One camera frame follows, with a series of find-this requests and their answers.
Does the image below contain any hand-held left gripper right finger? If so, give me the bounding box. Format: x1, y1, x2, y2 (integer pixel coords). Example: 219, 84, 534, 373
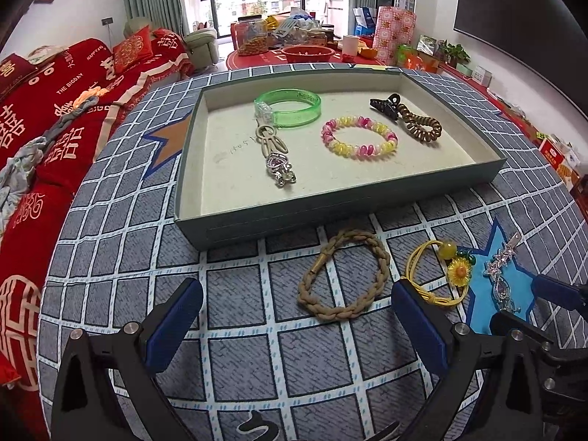
390, 279, 545, 441

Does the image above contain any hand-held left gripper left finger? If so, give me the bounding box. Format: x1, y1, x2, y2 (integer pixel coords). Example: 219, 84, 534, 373
50, 278, 205, 441

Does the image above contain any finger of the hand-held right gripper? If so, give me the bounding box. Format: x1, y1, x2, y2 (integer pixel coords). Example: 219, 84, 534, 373
532, 274, 588, 308
489, 311, 556, 345

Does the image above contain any yellow sunflower hair tie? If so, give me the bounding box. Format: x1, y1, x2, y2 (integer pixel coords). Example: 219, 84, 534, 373
399, 238, 477, 308

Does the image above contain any silver star hair clip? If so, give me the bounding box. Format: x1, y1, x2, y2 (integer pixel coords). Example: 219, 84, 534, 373
482, 233, 523, 316

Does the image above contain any brown braided bracelet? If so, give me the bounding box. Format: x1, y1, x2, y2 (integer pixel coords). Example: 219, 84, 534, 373
298, 230, 391, 323

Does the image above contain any shallow grey-green cardboard box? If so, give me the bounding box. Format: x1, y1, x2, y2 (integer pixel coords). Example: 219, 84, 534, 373
173, 65, 507, 252

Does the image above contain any silver heart charm clip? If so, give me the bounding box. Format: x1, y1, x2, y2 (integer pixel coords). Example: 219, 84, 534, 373
265, 151, 297, 189

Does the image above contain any pink yellow beaded bracelet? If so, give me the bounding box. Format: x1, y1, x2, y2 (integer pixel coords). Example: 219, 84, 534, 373
322, 115, 399, 159

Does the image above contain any beige keychain silver charm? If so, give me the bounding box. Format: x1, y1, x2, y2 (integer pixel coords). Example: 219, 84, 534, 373
255, 124, 290, 159

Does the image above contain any brown spiral hair tie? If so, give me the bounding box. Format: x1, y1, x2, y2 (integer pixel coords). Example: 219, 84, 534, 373
396, 103, 443, 149

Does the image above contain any black claw hair clip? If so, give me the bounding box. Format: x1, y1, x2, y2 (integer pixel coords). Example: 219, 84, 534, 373
370, 94, 401, 121

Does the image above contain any green translucent bangle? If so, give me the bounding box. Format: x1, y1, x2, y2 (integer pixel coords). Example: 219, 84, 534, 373
254, 88, 322, 128

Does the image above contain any grey checked cloth with stars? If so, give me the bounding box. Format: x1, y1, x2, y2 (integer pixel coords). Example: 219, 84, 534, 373
37, 62, 588, 441

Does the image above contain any orange white snack box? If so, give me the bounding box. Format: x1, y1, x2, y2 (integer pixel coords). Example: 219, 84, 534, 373
539, 135, 582, 185

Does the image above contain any blue-grey floral blanket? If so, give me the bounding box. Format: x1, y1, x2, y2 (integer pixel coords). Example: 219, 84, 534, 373
0, 96, 100, 235

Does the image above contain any green potted plant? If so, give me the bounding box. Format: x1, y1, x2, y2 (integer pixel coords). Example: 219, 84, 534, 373
443, 42, 470, 66

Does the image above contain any sofa with red cover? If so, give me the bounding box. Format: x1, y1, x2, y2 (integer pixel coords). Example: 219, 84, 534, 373
0, 28, 196, 441

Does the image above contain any green orange gift bag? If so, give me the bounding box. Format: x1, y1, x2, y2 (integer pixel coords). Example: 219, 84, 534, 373
396, 43, 440, 72

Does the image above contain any red pillow with gold embroidery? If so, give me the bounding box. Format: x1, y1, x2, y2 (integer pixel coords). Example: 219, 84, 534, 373
111, 25, 154, 75

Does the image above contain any beige recliner armchair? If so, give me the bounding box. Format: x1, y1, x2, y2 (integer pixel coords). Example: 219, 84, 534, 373
184, 28, 219, 65

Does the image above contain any clear snack jar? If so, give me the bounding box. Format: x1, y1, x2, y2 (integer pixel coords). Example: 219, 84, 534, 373
236, 15, 270, 55

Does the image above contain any beige sofa seat back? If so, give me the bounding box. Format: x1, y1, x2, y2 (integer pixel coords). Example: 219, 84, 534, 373
124, 17, 153, 40

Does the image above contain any red colander bowl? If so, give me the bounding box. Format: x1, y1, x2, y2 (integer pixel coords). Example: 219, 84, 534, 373
281, 45, 335, 64

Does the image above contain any red pillow with white characters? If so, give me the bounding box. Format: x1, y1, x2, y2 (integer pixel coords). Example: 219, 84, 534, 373
0, 53, 38, 98

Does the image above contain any blue white paper bag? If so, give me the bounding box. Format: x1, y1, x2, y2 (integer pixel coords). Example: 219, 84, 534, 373
353, 7, 378, 38

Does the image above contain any pile of snack packets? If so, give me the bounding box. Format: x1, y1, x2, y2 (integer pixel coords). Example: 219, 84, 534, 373
267, 8, 334, 47

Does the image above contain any black wall television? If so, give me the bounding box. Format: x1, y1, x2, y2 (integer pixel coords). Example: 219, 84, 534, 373
454, 0, 588, 116

